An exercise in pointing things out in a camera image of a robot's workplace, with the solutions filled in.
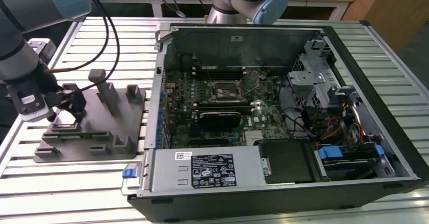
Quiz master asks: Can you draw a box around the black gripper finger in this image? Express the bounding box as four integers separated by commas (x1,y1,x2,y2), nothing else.
46,106,64,123
72,92,89,124

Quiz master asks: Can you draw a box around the metal socket cover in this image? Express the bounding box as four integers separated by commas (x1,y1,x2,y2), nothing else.
237,71,263,96

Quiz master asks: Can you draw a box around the CPU socket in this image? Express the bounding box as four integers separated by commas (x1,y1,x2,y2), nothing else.
205,80,243,103

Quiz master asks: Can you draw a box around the grey plastic parts rack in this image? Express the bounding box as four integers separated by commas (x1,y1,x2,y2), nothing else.
33,69,148,164

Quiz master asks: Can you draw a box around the blue plastic latch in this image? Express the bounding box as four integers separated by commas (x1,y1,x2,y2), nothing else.
121,167,138,179

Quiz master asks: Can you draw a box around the grey power supply unit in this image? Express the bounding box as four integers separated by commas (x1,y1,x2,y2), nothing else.
147,145,272,193

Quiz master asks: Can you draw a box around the black expansion slot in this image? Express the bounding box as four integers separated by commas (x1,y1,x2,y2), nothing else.
185,138,227,146

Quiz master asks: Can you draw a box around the black graphics card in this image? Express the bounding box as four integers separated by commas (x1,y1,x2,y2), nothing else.
199,111,241,130

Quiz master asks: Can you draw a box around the silver chipset heat sink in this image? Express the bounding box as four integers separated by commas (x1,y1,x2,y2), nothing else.
245,130,264,146

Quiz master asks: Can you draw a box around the green motherboard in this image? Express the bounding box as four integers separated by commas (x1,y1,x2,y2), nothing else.
160,67,292,149

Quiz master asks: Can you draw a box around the black open PC case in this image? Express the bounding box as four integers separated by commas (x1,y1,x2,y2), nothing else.
126,20,429,222

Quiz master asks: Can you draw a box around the black plastic cover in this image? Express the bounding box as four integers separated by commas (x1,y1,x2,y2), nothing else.
253,138,327,184

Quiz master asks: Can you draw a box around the metal drive cage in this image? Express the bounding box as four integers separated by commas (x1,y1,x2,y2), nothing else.
285,39,339,109

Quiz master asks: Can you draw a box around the blue disk carrier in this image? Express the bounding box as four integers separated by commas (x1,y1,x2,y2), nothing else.
316,145,386,182

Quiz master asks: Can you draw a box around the wooden cabinet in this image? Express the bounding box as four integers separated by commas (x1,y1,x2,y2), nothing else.
343,0,429,56

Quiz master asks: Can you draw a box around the black camera cable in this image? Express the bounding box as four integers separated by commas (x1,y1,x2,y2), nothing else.
45,0,118,94

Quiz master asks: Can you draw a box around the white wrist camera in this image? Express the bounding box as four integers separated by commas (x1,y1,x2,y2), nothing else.
6,82,50,122

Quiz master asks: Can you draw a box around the silver case latch bracket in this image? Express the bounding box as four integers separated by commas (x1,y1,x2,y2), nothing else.
153,22,172,51

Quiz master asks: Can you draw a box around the orange yellow wire bundle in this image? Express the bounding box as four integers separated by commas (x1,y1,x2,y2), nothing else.
318,102,367,146

